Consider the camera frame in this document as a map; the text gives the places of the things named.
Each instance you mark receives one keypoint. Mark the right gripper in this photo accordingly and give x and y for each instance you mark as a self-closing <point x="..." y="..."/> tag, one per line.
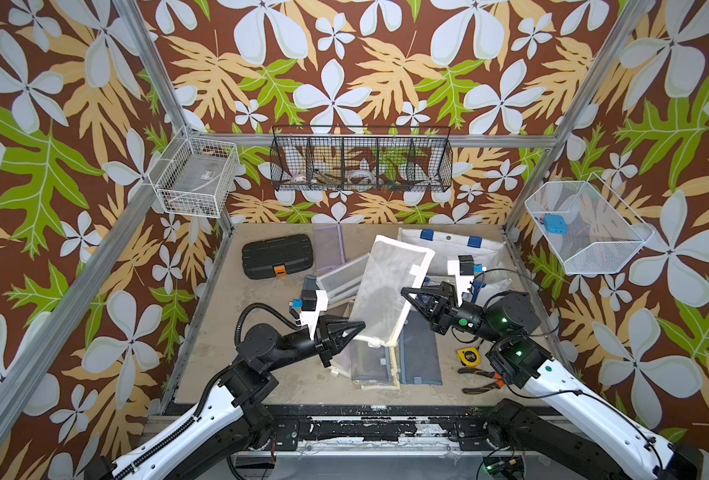
<point x="446" y="314"/>

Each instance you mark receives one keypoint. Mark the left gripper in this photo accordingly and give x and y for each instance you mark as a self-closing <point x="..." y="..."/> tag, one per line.
<point x="326" y="333"/>

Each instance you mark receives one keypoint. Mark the white Doraemon canvas bag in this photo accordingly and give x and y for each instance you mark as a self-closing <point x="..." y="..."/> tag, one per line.
<point x="449" y="246"/>

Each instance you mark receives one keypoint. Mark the cream trimmed mesh pouch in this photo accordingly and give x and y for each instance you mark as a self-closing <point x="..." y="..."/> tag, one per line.
<point x="392" y="266"/>

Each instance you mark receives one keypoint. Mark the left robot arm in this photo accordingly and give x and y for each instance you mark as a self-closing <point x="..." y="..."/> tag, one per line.
<point x="230" y="417"/>

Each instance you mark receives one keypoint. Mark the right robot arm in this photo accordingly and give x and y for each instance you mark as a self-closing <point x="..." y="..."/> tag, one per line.
<point x="554" y="413"/>

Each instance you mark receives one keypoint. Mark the white mesh pouch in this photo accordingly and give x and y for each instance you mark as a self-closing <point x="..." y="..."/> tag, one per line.
<point x="344" y="282"/>

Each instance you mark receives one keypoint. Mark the dark blue mesh pouch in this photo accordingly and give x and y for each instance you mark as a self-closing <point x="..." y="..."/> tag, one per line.
<point x="419" y="358"/>

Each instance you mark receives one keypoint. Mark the purple mesh pouch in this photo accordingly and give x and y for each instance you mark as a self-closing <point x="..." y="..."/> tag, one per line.
<point x="328" y="246"/>

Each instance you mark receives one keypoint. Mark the yellow tape measure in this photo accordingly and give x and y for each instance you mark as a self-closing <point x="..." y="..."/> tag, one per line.
<point x="470" y="357"/>

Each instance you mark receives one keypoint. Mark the black plastic tool case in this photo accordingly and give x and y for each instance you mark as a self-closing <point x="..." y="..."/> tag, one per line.
<point x="277" y="257"/>

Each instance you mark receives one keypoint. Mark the blue object in basket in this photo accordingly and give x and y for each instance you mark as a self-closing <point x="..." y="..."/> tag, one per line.
<point x="555" y="224"/>

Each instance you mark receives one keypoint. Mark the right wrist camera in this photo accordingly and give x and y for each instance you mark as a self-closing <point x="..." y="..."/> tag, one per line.
<point x="469" y="277"/>

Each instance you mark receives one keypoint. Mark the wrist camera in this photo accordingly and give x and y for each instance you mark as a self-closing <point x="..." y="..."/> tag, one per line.
<point x="308" y="308"/>
<point x="469" y="277"/>

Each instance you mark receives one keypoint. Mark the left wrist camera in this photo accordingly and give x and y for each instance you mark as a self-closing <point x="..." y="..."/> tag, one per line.
<point x="308" y="308"/>

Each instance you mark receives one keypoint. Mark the black wire basket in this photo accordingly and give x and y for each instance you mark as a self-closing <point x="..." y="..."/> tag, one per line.
<point x="361" y="158"/>

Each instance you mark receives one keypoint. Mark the white wire basket right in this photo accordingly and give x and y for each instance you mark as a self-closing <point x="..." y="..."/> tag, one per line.
<point x="605" y="232"/>

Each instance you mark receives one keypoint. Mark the white wire basket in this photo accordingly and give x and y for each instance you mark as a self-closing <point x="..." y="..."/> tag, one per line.
<point x="605" y="232"/>
<point x="194" y="176"/>

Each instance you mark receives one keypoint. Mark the white wire basket left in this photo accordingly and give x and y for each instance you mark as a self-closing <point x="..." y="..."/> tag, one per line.
<point x="194" y="176"/>

